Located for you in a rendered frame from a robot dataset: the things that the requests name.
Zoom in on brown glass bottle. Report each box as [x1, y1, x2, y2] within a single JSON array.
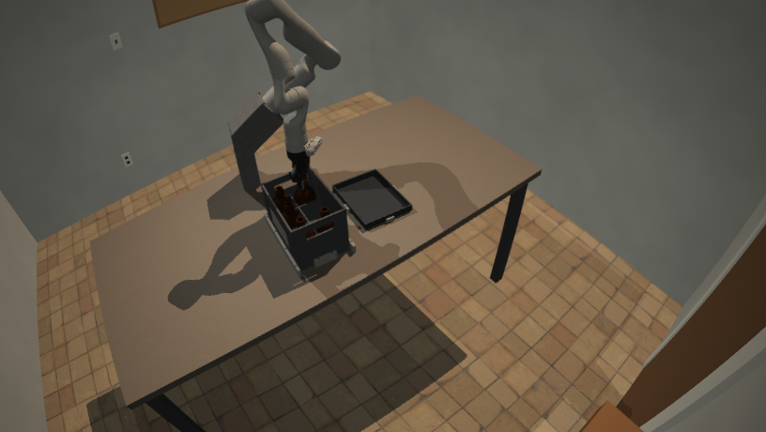
[[294, 177, 315, 206], [272, 186, 293, 214], [282, 201, 302, 229], [315, 207, 333, 234], [294, 217, 315, 238]]

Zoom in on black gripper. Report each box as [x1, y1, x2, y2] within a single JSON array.
[[286, 150, 310, 190]]

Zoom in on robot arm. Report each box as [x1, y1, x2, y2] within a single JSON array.
[[245, 0, 341, 156]]

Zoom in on dark grey crate with dividers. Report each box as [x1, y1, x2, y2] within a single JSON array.
[[264, 169, 350, 271]]

